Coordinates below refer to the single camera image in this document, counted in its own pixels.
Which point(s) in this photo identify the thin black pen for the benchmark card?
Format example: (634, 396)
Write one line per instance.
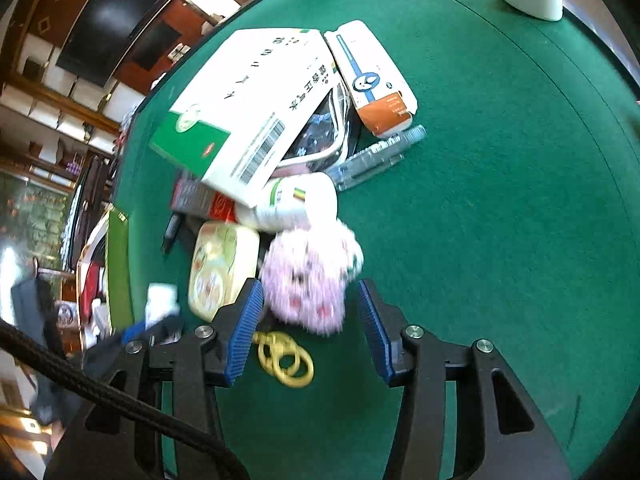
(171, 232)

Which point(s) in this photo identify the clear zip pouch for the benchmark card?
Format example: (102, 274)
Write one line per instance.
(329, 137)

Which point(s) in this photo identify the red grey flat box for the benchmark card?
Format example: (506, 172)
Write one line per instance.
(197, 200)

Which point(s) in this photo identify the white orange slim box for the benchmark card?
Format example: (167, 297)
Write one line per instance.
(382, 97)

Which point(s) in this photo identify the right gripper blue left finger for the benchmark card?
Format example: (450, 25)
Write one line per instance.
(234, 326)

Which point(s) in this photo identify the black wall television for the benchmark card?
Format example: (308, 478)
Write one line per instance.
(107, 32)

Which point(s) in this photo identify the clear plastic pen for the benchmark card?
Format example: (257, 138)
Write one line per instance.
(375, 159)

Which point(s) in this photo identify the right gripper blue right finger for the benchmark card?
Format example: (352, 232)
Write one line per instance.
(382, 325)

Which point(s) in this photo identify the green gold storage box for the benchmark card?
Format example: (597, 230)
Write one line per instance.
(102, 271)

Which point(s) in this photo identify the white green medicine box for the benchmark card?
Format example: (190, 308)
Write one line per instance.
(242, 111)

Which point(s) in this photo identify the pink plush toy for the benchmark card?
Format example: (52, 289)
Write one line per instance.
(305, 274)

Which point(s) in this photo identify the white green pill bottle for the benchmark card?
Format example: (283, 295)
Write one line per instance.
(294, 202)

